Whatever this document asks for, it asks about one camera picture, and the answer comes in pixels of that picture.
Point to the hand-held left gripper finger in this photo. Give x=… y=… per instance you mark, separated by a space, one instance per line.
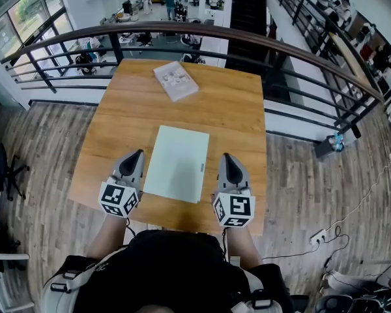
x=141 y=176
x=115 y=174

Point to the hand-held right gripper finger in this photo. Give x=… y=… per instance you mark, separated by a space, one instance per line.
x=221 y=179
x=246 y=181

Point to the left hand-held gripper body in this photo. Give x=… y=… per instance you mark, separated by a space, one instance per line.
x=112 y=196

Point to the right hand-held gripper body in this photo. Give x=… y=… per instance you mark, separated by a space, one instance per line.
x=238 y=207

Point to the pale green box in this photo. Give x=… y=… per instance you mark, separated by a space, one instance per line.
x=177 y=165

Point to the person's left forearm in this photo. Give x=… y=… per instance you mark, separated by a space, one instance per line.
x=106 y=240

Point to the person's right forearm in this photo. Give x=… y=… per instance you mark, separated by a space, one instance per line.
x=244 y=249

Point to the white power strip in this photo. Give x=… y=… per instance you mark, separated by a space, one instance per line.
x=317 y=236

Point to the person's black shirt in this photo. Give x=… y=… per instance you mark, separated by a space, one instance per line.
x=172 y=262

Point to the black box with bottles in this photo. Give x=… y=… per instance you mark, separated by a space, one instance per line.
x=327 y=147

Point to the white printed book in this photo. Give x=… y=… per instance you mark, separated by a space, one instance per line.
x=176 y=81

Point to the black office chair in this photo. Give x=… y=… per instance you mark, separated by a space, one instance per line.
x=3 y=171

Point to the white floor box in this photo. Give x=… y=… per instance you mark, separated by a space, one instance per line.
x=352 y=131

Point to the black railing with wooden handrail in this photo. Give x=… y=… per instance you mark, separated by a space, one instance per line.
x=247 y=39

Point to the large glass window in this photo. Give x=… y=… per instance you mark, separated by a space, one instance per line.
x=26 y=15

